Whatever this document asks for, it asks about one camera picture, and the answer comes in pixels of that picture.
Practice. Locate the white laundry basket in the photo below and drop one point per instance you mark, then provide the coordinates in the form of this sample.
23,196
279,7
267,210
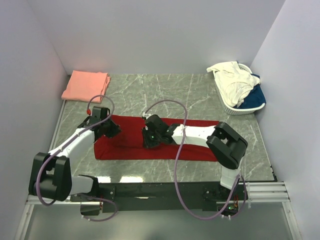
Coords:
234,110

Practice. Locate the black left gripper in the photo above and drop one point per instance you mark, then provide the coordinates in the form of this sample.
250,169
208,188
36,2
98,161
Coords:
115,130

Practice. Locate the white t shirt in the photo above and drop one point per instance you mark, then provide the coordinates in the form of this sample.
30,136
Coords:
234,83

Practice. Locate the red t shirt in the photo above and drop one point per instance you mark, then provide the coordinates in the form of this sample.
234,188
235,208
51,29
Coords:
128,144

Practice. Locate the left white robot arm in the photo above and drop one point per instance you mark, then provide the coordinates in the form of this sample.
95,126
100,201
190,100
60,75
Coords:
51,173

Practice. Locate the black base beam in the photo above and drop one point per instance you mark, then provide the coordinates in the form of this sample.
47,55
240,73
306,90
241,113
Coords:
147,196

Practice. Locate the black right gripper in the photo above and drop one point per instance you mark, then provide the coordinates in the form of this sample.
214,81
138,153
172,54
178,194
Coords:
147,143

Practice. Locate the aluminium rail frame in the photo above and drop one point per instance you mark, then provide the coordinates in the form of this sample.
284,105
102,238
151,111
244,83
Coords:
266,216

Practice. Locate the folded pink t shirt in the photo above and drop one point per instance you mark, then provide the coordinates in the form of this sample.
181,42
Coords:
82,86

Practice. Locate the blue t shirt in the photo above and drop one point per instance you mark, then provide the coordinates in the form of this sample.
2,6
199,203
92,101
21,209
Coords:
252,96

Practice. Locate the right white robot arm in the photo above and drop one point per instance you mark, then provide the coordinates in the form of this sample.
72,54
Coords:
222,140

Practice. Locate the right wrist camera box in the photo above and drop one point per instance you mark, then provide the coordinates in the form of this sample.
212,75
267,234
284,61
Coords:
145,115

